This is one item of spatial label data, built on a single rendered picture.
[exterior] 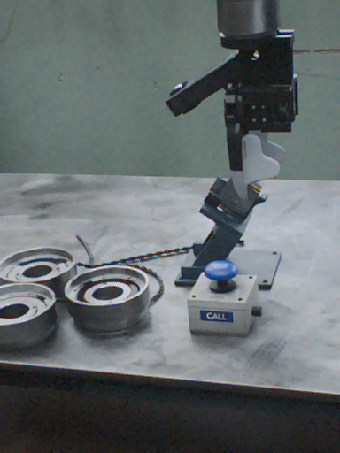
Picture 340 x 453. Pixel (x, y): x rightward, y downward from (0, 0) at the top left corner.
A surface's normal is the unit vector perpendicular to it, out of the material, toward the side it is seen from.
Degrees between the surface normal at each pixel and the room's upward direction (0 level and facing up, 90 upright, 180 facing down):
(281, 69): 90
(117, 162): 90
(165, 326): 0
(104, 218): 0
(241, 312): 90
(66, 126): 90
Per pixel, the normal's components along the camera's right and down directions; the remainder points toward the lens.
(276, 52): -0.24, 0.42
